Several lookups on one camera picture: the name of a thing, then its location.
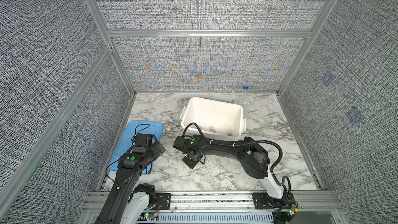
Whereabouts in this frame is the clear acrylic tube rack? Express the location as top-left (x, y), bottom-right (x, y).
top-left (238, 91), bottom-right (257, 106)

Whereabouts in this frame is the horizontal aluminium wall bar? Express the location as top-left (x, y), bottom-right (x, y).
top-left (106, 29), bottom-right (312, 38)

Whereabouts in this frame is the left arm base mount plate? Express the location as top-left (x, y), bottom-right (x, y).
top-left (154, 193), bottom-right (172, 210)

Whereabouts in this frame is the black corrugated cable conduit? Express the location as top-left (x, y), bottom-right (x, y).
top-left (181, 122), bottom-right (291, 200)

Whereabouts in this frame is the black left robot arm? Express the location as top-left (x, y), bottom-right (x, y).
top-left (95, 133), bottom-right (165, 224)

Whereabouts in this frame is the blue plastic box lid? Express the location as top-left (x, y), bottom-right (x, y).
top-left (109, 120), bottom-right (164, 172)

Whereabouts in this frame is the left corner aluminium frame post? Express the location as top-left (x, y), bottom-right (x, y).
top-left (85, 0), bottom-right (136, 96)

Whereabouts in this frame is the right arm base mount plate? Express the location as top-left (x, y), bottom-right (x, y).
top-left (252, 192), bottom-right (273, 209)

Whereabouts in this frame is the white plastic storage box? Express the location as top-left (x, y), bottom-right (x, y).
top-left (179, 97), bottom-right (247, 141)

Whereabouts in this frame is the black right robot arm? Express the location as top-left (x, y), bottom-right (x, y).
top-left (173, 135), bottom-right (291, 208)

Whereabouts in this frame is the white ceramic mortar bowl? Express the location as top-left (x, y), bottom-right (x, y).
top-left (209, 125), bottom-right (221, 133)

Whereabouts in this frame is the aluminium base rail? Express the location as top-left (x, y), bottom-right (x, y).
top-left (78, 190), bottom-right (348, 224)

